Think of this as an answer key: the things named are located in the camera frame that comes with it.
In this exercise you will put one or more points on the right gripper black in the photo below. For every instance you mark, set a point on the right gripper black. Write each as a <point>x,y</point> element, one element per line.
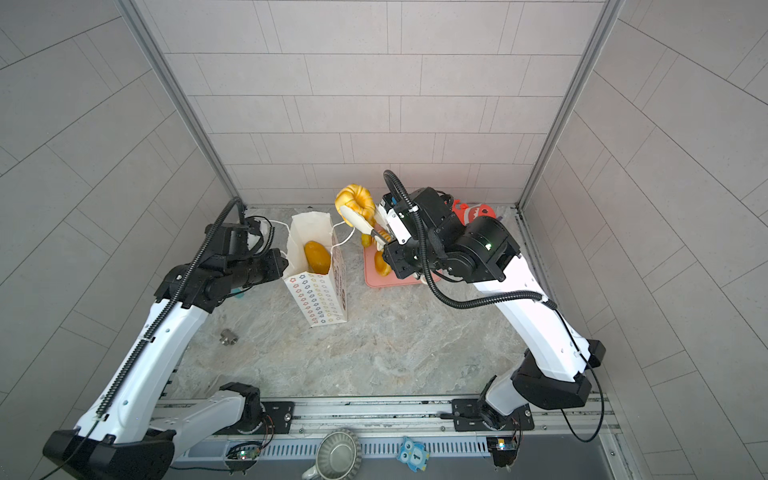
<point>395,261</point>

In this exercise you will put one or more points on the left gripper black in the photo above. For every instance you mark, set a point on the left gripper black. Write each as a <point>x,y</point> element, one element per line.
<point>276,270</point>

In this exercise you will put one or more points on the fluted bundt cake bread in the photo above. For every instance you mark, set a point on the fluted bundt cake bread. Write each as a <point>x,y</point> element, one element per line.
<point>357,198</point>

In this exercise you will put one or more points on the long oval bread loaf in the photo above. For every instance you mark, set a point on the long oval bread loaf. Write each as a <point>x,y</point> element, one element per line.
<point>318,258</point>

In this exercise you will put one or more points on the white printed paper bag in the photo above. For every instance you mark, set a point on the white printed paper bag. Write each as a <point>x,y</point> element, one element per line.
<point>322,299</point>

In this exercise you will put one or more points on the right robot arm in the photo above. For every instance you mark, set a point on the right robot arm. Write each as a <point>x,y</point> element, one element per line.
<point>469,264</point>

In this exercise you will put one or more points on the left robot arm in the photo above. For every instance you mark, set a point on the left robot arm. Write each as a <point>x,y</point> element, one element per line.
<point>117,437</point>

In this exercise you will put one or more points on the spiral twisted bread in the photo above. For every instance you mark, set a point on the spiral twisted bread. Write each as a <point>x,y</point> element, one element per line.
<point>383,237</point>

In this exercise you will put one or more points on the pink plastic tray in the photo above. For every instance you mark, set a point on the pink plastic tray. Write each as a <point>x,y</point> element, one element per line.
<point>372,277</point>

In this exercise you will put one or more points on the small metal nut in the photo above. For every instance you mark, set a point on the small metal nut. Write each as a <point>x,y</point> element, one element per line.
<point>228,337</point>

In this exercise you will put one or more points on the red shark plush toy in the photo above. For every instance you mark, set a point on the red shark plush toy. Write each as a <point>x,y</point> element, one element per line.
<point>468,213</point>

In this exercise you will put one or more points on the left circuit board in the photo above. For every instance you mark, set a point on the left circuit board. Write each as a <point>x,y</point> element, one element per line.
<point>246,451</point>

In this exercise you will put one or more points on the circuit board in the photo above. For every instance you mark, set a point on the circuit board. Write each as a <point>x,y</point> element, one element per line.
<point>503,450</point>
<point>246,451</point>

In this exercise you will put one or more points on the metal fluted tart mould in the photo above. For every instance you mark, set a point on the metal fluted tart mould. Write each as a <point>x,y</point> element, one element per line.
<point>339,456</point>

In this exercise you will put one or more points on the blue owl figure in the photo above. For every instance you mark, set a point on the blue owl figure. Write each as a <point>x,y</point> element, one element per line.
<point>413,454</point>

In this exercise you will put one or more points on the right circuit board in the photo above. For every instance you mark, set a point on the right circuit board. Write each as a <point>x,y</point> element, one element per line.
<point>503,450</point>

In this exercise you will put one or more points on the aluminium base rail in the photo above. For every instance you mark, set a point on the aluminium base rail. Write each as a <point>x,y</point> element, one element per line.
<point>426,416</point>

